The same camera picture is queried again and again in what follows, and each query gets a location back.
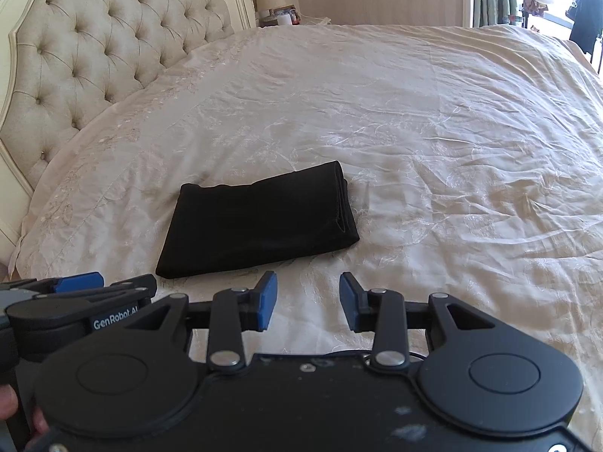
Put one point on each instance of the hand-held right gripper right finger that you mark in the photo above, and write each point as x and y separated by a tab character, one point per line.
349	302

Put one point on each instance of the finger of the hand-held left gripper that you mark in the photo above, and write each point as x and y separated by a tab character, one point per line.
143	288
77	282

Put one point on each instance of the black hanging garment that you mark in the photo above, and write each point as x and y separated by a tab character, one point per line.
584	14

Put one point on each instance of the beige embroidered bedspread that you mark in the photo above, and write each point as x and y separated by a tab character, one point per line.
424	150

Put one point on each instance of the person's left hand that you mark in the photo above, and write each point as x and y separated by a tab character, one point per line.
7	402

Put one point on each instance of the cream tufted headboard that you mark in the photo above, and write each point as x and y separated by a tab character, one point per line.
94	42

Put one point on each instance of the black pants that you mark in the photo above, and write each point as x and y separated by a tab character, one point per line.
254	221

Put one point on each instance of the white cup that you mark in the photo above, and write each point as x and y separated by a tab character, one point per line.
283	20

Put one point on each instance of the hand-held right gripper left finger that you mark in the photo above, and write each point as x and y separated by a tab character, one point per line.
267	302

